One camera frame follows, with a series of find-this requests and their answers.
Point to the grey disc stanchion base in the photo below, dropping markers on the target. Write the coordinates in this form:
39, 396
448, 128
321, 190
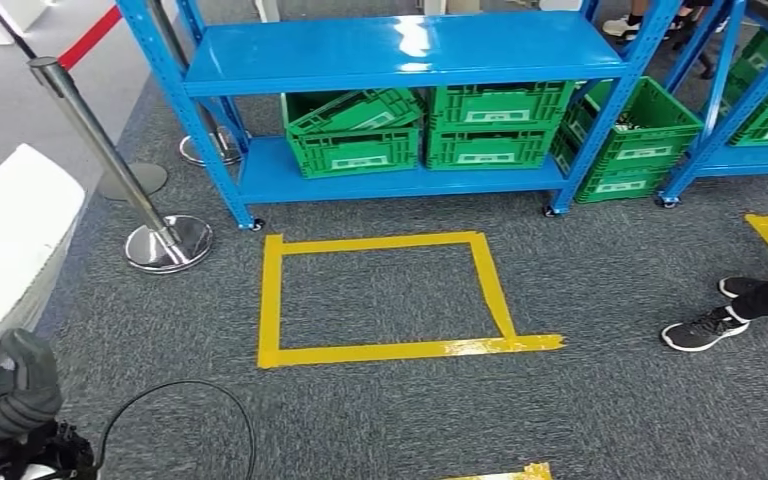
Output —
149, 179

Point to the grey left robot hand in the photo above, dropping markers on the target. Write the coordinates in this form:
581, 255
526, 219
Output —
29, 364

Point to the black barrier belt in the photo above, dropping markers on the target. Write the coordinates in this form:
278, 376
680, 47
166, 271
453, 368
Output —
10, 30

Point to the red barrier belt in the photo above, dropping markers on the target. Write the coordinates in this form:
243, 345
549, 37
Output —
89, 38

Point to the blue metal shelf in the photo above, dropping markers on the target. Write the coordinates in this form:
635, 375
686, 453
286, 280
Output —
390, 46
742, 159

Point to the white plastic shell part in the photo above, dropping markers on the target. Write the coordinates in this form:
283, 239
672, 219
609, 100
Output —
6, 252

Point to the chrome barrier stanchion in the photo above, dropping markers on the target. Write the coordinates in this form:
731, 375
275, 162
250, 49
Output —
165, 245
198, 154

